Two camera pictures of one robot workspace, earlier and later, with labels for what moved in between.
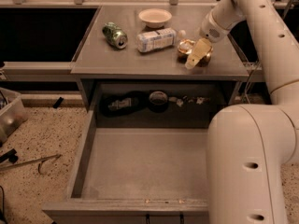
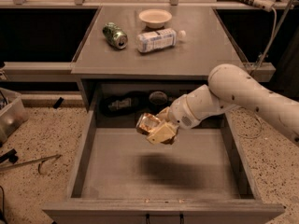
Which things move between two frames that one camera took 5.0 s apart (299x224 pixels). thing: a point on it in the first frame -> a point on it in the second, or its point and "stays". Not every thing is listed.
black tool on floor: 10,155 stays
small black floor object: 58,103 stays
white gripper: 210,32 -> 179,112
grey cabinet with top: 154,58 stays
